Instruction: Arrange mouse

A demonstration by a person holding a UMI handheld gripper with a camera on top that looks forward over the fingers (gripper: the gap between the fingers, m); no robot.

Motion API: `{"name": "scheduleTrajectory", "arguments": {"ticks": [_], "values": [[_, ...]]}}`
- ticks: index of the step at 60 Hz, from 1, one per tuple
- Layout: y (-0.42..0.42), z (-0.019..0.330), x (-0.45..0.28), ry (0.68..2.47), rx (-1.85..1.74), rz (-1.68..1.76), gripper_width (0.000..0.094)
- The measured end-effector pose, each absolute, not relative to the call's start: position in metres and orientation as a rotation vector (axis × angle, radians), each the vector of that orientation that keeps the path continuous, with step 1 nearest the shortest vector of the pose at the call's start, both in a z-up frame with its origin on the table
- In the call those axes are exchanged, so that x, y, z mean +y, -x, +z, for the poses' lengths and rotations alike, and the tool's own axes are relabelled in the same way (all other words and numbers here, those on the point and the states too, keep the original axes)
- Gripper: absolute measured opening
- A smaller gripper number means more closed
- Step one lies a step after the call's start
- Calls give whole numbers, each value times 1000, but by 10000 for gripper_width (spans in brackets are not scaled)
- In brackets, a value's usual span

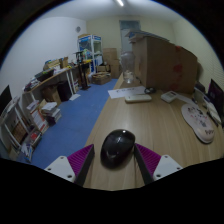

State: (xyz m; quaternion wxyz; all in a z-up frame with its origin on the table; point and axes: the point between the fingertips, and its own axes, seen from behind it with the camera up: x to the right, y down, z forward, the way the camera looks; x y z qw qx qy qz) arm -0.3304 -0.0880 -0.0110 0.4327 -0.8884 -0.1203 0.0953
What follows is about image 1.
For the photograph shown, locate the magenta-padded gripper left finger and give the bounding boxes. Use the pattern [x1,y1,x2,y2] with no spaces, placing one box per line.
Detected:
[44,143,96,188]

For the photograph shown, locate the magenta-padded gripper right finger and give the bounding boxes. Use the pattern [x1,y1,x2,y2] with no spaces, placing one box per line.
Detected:
[133,142,184,186]

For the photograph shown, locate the black computer mouse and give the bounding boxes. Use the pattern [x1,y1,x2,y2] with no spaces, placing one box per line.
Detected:
[100,129,137,169]

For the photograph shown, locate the white printed mouse pad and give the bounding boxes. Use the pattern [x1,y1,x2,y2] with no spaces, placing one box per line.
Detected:
[180,102,216,145]

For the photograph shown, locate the stack of books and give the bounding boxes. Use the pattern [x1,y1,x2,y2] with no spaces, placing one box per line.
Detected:
[40,101,63,126]

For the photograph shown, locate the white shelf unit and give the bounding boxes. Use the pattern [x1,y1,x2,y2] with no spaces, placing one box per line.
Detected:
[0,94,48,163]

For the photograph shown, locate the white remote control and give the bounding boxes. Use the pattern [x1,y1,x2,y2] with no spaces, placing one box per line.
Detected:
[160,90,179,104]

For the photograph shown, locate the black bin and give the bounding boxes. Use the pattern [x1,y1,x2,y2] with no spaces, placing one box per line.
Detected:
[57,80,73,102]

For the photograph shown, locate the clear plastic container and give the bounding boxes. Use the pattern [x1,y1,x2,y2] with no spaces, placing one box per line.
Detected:
[193,88,205,105]

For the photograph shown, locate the white paper sheet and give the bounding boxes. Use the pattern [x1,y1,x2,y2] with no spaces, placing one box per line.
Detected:
[107,85,148,100]

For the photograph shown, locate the black monitor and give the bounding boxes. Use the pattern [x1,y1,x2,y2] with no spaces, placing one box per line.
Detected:
[207,78,224,118]

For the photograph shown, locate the black screen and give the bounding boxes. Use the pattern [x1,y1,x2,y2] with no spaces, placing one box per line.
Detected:
[0,84,13,116]

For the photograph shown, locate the open cardboard box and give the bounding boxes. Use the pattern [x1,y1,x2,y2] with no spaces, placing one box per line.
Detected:
[91,71,113,85]

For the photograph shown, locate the black stand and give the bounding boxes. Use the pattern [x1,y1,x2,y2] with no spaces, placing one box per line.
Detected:
[74,50,92,91]

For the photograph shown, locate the large brown cardboard box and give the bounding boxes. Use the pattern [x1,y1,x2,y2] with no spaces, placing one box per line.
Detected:
[129,31,199,94]

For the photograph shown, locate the clear glass jar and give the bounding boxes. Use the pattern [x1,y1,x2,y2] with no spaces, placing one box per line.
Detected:
[119,50,136,85]

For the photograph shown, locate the stacked brown cardboard boxes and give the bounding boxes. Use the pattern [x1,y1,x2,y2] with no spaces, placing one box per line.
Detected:
[102,47,121,79]

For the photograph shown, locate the blue white arcade cabinet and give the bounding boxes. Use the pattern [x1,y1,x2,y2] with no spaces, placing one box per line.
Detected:
[77,33,94,62]
[91,34,103,68]

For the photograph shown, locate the flat grey cardboard sheets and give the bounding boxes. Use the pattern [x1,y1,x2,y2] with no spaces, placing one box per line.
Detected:
[125,30,169,43]

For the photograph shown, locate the grey door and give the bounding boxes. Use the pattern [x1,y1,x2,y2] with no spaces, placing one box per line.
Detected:
[119,19,142,54]

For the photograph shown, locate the small black coiled cable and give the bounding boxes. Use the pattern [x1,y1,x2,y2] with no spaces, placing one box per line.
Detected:
[144,86,157,95]

